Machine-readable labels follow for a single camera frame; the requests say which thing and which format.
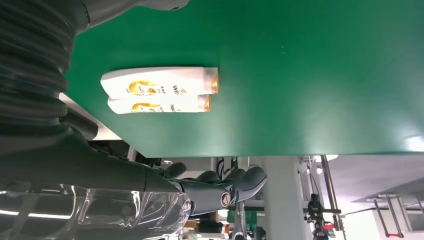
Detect white lifting stand machine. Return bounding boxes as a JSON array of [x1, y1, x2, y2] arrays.
[[261, 155, 311, 240]]

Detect metal cart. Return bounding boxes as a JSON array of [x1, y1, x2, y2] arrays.
[[365, 193, 424, 239]]

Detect white shampoo bottle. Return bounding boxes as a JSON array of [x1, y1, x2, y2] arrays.
[[100, 66, 220, 100], [106, 94, 212, 115]]

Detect black tripod rig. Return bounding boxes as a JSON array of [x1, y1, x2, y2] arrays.
[[303, 155, 344, 240]]

